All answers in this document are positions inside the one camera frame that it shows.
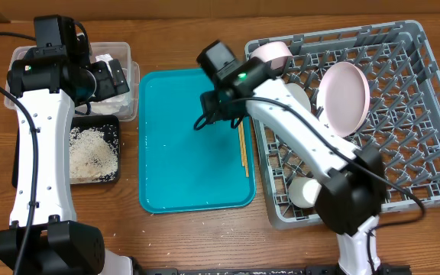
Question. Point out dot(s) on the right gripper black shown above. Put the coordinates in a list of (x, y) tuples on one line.
[(216, 111)]

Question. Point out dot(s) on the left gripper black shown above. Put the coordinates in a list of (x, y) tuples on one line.
[(108, 87)]

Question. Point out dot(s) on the white napkin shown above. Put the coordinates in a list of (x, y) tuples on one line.
[(120, 105)]

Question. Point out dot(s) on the wooden chopstick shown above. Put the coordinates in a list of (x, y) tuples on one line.
[(246, 157), (241, 143)]

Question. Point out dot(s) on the pink bowl with rice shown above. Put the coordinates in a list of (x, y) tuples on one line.
[(277, 54)]

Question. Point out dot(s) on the grey shallow bowl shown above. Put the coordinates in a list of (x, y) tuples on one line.
[(299, 94)]

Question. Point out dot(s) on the white paper cup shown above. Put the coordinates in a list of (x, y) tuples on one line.
[(303, 192)]

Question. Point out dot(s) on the large white plate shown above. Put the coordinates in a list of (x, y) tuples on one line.
[(344, 96)]

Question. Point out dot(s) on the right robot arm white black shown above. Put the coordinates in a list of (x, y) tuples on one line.
[(352, 179)]

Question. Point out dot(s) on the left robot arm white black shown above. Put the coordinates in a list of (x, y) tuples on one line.
[(44, 236)]

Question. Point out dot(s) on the clear plastic waste bin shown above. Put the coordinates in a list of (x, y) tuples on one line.
[(53, 78)]

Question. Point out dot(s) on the black waste tray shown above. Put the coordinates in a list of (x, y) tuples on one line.
[(107, 123)]

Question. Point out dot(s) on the grey dishwasher rack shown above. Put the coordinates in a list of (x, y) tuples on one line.
[(403, 121)]

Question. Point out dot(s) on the teal serving tray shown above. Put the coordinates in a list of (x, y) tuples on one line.
[(181, 169)]

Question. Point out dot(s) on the pile of rice grains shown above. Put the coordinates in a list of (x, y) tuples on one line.
[(92, 158)]

